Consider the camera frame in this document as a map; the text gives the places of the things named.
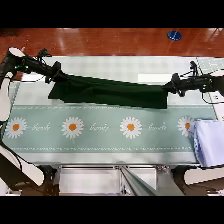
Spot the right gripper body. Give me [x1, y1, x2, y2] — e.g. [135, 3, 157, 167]
[162, 73, 205, 98]

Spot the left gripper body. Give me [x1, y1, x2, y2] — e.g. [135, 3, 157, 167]
[44, 61, 70, 84]

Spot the dark green T-shirt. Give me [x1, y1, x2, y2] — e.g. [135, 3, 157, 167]
[47, 73, 169, 111]

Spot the blue round disc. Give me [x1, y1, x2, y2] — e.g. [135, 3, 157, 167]
[167, 29, 183, 42]

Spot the light blue garment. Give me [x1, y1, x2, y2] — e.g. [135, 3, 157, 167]
[191, 118, 224, 173]

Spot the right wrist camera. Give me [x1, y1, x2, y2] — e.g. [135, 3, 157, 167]
[188, 60, 200, 77]

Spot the black cable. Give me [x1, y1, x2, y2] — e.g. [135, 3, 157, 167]
[20, 73, 47, 84]
[200, 90, 224, 105]

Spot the silver frame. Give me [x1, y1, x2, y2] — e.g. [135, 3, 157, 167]
[0, 162, 224, 197]

